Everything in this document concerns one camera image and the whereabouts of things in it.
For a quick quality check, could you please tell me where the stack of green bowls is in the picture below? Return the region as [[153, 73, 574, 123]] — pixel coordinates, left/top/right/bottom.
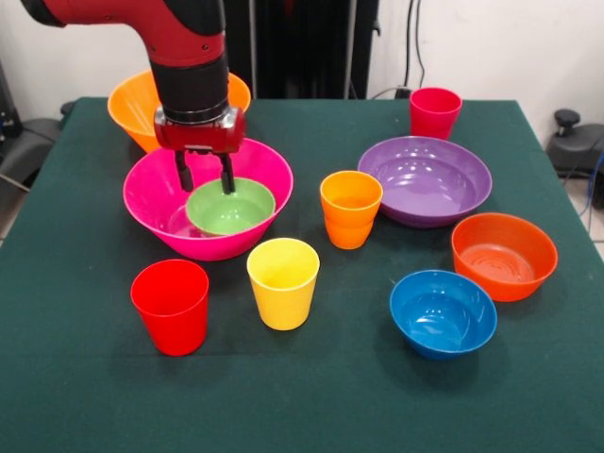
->
[[185, 177, 277, 238]]

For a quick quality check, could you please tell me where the large pink bowl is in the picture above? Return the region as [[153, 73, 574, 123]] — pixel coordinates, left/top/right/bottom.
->
[[122, 136, 294, 262]]

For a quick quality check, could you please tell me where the black cable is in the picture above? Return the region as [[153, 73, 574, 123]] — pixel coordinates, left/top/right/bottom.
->
[[414, 0, 428, 91], [403, 0, 416, 89]]

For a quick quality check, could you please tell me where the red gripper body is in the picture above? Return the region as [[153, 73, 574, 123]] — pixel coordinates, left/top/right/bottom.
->
[[153, 106, 247, 155]]

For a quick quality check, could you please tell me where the red cup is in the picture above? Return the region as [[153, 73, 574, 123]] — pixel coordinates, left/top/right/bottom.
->
[[129, 259, 210, 357]]

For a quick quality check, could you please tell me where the blue bowl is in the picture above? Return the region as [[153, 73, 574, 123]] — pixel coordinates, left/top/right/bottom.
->
[[389, 269, 498, 361]]

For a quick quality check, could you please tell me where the purple bowl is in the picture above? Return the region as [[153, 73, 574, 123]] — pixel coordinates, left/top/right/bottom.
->
[[357, 135, 494, 229]]

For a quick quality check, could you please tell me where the dark green table cloth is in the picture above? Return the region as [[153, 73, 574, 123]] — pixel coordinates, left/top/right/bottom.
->
[[0, 96, 604, 453]]

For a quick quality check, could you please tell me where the orange-red bowl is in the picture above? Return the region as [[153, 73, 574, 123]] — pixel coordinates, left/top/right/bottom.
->
[[451, 212, 560, 303]]

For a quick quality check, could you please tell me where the yellow cup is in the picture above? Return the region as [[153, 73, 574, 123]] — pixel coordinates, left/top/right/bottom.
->
[[245, 237, 321, 331]]

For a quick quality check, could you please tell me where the black machine base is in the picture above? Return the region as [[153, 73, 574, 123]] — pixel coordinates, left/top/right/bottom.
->
[[545, 109, 604, 178], [0, 59, 76, 190]]

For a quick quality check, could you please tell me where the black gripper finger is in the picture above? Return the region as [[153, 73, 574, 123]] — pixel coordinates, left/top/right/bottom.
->
[[174, 149, 195, 193], [217, 152, 237, 195]]

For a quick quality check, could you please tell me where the orange cup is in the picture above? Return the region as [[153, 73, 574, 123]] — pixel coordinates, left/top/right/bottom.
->
[[324, 217, 377, 250], [319, 170, 384, 230]]

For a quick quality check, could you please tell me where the crimson cup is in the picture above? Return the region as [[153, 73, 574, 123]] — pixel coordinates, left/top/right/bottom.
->
[[409, 86, 463, 142]]

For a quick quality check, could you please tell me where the large orange bowl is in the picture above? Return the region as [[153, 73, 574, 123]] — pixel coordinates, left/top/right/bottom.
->
[[107, 69, 252, 153]]

